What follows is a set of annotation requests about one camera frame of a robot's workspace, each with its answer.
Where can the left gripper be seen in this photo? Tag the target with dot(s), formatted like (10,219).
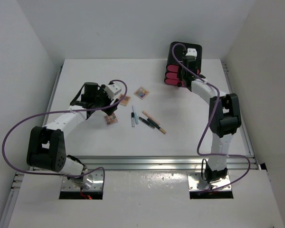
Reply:
(101,91)

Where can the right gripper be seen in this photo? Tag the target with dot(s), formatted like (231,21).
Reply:
(181,78)

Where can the pink top drawer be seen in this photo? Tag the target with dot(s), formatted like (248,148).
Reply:
(172,70)

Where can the peach eyeshadow palette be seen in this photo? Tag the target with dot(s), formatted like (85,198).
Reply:
(124,101)

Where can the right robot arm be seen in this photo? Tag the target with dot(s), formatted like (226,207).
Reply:
(224,118)

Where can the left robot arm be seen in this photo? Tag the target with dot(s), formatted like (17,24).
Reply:
(46,148)

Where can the brown concealer palette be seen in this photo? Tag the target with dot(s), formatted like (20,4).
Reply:
(110,119)

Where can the black drawer cabinet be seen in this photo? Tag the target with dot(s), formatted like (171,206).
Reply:
(176,52)

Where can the clear lip gloss tube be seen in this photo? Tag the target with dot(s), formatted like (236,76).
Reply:
(132,120)

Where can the light blue mascara tube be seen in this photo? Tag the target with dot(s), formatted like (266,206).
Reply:
(135,115)

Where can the colourful eyeshadow palette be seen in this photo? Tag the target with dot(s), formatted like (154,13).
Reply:
(141,92)

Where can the pink concealer stick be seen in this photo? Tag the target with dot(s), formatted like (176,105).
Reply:
(150,117)

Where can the dark green eyeliner pen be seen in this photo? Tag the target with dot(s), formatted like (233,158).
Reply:
(146,122)

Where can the black gold mascara tube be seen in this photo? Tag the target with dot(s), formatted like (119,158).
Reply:
(157,126)

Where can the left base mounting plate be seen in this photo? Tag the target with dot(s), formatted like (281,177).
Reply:
(91,182)

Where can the base mounting plate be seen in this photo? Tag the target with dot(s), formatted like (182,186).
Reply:
(91,182)
(196,183)

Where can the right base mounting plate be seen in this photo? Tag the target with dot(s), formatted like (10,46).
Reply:
(196,183)

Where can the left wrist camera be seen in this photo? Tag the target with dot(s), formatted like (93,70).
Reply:
(112,90)

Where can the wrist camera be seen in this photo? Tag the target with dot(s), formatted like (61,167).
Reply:
(191,52)
(112,90)

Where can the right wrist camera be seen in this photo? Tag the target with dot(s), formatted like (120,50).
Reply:
(191,52)

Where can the aluminium front rail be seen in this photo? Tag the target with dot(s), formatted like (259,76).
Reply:
(143,163)

